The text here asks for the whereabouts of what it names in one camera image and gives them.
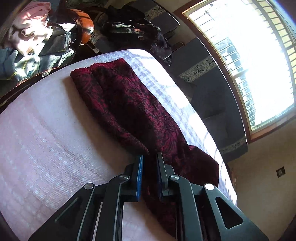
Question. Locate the wooden framed window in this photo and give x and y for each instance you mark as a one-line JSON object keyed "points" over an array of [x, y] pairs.
{"points": [[254, 46]]}

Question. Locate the pink checkered bed sheet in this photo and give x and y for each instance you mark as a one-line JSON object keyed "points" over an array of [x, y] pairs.
{"points": [[51, 145]]}

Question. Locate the pink clothes pile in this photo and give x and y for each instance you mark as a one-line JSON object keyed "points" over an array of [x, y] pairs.
{"points": [[29, 31]]}

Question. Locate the black wall switch plate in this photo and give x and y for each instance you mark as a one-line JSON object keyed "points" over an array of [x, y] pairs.
{"points": [[280, 172]]}

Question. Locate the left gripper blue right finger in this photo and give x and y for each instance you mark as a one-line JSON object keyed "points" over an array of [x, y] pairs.
{"points": [[203, 212]]}

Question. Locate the grey padded headboard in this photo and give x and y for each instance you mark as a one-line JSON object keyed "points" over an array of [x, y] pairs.
{"points": [[196, 73]]}

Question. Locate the dark red floral knit sweater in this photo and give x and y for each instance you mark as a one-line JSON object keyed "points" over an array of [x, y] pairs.
{"points": [[132, 115]]}

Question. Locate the dark clothes pile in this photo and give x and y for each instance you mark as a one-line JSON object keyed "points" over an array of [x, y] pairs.
{"points": [[127, 28]]}

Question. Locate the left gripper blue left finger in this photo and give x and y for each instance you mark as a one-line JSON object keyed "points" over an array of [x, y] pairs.
{"points": [[95, 212]]}

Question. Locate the grey cushioned chair back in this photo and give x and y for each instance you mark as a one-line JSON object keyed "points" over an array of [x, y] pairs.
{"points": [[157, 15]]}

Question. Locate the orange basketball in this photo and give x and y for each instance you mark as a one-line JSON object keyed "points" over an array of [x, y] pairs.
{"points": [[84, 26]]}

